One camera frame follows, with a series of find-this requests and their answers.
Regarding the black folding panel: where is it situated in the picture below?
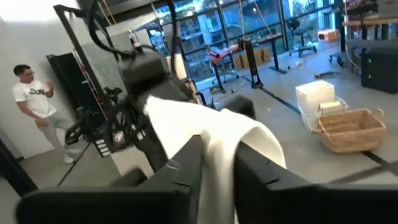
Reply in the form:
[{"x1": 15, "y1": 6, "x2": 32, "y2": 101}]
[{"x1": 45, "y1": 52, "x2": 106, "y2": 119}]

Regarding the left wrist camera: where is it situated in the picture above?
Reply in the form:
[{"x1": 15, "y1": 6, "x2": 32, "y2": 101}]
[{"x1": 118, "y1": 49, "x2": 175, "y2": 94}]

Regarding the small beige box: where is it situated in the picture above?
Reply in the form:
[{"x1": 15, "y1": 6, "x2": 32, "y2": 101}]
[{"x1": 318, "y1": 101, "x2": 345, "y2": 117}]

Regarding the grey green board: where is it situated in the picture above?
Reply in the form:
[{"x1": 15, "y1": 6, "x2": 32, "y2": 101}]
[{"x1": 81, "y1": 29, "x2": 153, "y2": 97}]

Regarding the stack of white lids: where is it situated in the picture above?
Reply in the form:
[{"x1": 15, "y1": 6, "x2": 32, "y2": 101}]
[{"x1": 295, "y1": 80, "x2": 336, "y2": 114}]

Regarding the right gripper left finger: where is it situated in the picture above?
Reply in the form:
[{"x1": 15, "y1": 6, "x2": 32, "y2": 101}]
[{"x1": 15, "y1": 135, "x2": 206, "y2": 224}]

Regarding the person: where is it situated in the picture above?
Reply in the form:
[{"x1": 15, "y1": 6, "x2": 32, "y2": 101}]
[{"x1": 11, "y1": 63, "x2": 82, "y2": 165}]

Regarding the wicker basket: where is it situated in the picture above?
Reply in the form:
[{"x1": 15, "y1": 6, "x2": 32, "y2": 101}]
[{"x1": 313, "y1": 107, "x2": 387, "y2": 155}]

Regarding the black office chair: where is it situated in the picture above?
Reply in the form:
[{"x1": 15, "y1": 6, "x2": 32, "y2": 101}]
[{"x1": 285, "y1": 19, "x2": 318, "y2": 58}]

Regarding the brown cardboard box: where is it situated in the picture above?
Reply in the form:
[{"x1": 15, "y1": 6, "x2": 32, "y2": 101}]
[{"x1": 233, "y1": 46, "x2": 272, "y2": 71}]

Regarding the orange box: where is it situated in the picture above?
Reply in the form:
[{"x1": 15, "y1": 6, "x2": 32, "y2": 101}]
[{"x1": 317, "y1": 29, "x2": 340, "y2": 44}]

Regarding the black cabinet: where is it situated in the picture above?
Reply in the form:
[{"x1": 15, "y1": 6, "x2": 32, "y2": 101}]
[{"x1": 360, "y1": 48, "x2": 398, "y2": 95}]

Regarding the black legged standing desk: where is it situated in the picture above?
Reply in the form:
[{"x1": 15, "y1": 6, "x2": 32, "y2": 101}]
[{"x1": 238, "y1": 33, "x2": 289, "y2": 90}]

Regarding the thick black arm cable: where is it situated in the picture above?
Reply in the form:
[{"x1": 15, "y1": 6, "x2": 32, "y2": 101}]
[{"x1": 88, "y1": 0, "x2": 139, "y2": 60}]

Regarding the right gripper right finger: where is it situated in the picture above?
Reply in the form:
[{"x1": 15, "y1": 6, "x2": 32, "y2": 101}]
[{"x1": 234, "y1": 141, "x2": 398, "y2": 224}]

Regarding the wooden workbench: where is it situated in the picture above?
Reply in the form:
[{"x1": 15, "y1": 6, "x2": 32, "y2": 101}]
[{"x1": 341, "y1": 12, "x2": 398, "y2": 63}]

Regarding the white garment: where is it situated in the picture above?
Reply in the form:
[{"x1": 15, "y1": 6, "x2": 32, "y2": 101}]
[{"x1": 142, "y1": 95, "x2": 287, "y2": 224}]

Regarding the small clear plastic bin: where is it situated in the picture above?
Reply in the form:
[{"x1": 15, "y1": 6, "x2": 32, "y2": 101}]
[{"x1": 297, "y1": 96, "x2": 349, "y2": 133}]

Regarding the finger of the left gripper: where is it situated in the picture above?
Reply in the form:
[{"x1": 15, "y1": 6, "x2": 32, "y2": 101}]
[{"x1": 224, "y1": 95, "x2": 256, "y2": 121}]

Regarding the black metal rig frame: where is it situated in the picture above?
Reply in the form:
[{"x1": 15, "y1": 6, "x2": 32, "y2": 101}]
[{"x1": 53, "y1": 4, "x2": 119, "y2": 125}]

